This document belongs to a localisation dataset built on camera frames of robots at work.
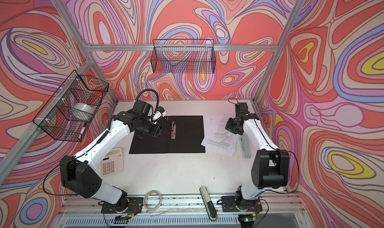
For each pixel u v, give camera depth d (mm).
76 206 751
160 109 730
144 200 746
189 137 988
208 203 707
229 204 733
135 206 723
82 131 723
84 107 742
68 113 749
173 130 1000
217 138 981
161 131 732
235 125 664
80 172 408
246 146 901
